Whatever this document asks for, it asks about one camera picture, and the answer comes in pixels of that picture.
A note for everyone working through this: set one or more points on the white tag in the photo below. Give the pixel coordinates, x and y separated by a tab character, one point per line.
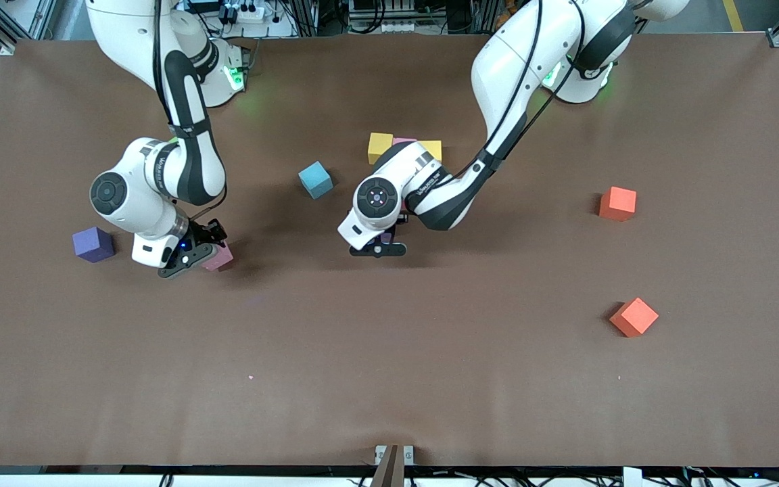
631	477

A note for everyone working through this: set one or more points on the yellow foam cube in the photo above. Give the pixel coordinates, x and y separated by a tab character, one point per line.
433	147
379	145

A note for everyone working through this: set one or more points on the blue foam cube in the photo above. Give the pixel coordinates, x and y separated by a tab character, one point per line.
315	180

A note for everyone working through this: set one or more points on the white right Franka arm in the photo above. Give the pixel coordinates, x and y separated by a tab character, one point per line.
119	27

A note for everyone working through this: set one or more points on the orange foam cube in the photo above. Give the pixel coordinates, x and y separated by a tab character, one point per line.
617	203
633	316

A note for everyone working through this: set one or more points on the purple foam cube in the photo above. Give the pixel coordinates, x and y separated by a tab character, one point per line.
387	237
92	245

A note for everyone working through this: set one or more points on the pink foam cube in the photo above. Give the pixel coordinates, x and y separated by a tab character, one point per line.
222	258
404	141

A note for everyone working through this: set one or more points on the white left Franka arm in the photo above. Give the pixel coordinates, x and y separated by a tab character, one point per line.
511	61

